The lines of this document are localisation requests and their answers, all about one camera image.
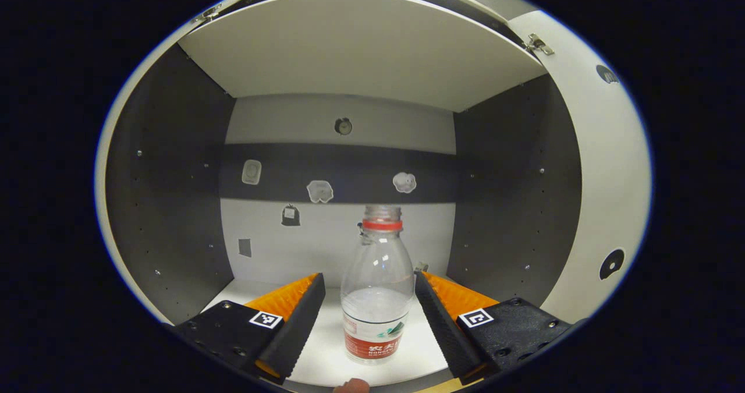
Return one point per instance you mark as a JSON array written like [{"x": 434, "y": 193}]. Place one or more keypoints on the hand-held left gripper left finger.
[{"x": 297, "y": 329}]

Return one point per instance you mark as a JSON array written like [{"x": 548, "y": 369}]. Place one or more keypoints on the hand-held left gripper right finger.
[{"x": 445, "y": 329}]

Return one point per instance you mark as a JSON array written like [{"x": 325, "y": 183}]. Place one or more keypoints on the clear plastic bottle red label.
[{"x": 375, "y": 276}]

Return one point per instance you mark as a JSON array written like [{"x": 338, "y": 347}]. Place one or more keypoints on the white cabinet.
[{"x": 169, "y": 195}]

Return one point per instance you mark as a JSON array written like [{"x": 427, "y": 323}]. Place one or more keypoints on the white cabinet shelf board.
[{"x": 361, "y": 49}]

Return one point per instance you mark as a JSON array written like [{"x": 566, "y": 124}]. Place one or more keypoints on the metal door hinge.
[
  {"x": 538, "y": 44},
  {"x": 208, "y": 13}
]

